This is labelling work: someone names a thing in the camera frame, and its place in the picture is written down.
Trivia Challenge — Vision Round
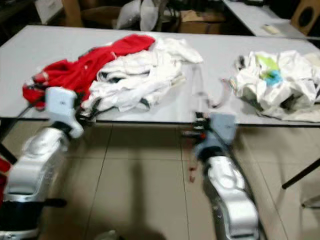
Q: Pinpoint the plain white shirt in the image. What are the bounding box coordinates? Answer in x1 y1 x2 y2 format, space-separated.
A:
105 37 204 81

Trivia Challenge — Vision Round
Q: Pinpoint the red knit garment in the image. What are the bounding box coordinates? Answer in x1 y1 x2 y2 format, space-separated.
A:
22 34 156 110

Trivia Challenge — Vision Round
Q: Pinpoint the beige striped garment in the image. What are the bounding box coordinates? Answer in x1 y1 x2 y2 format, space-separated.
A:
82 67 186 113

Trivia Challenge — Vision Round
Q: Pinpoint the white garment green blue print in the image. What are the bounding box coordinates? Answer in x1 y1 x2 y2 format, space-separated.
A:
230 49 320 122

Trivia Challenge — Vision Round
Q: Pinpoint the grey table with black legs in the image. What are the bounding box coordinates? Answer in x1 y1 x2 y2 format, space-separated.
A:
0 25 320 190

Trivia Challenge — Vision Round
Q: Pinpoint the brown armchair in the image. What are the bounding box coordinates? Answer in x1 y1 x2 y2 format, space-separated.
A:
62 0 116 28

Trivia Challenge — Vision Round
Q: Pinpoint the open cardboard box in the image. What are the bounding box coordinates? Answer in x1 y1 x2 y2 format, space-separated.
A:
179 10 226 35

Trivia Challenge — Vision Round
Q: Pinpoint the white grey fabric bundle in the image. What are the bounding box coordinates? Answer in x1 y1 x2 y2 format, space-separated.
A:
116 0 163 31

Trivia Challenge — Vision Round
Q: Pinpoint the white drawer cabinet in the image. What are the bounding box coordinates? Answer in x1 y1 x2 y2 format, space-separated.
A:
34 0 59 25

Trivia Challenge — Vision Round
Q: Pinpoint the dark silver robot left leg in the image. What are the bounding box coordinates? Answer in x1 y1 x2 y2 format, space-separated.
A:
94 229 122 240

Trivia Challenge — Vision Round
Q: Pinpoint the white remote control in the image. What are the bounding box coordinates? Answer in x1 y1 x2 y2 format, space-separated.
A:
261 23 282 36

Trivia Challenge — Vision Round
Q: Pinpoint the white desk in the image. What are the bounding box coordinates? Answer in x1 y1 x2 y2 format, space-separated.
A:
222 0 320 38

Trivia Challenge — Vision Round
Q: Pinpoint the wooden speaker box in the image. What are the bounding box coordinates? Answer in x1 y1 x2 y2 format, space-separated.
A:
290 0 320 36

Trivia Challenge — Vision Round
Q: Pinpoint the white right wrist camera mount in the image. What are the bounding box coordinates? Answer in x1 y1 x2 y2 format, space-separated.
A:
200 112 238 161

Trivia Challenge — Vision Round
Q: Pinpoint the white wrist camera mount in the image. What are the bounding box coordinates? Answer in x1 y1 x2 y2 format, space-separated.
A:
200 112 238 161
45 86 85 139

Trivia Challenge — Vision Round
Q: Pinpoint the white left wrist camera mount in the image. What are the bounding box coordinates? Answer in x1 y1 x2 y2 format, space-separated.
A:
45 86 85 139

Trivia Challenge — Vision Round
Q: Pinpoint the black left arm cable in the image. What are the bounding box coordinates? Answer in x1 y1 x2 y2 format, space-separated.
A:
0 97 48 136

